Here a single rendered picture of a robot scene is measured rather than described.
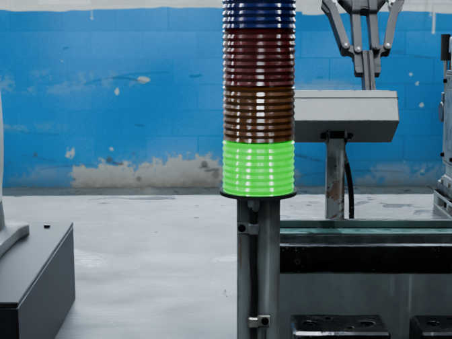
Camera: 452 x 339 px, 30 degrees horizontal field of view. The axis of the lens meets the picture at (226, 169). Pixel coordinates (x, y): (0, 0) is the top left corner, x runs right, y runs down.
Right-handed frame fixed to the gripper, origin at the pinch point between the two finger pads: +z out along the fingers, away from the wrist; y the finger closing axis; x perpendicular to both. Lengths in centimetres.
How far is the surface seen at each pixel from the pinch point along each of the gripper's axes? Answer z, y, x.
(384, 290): 37.1, -2.7, -15.9
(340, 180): 15.4, -4.4, 3.4
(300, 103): 6.5, -10.3, -3.4
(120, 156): -211, -109, 484
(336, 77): -264, 58, 455
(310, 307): 38.8, -11.1, -14.8
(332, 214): 19.5, -5.5, 6.1
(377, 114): 8.1, 0.3, -3.4
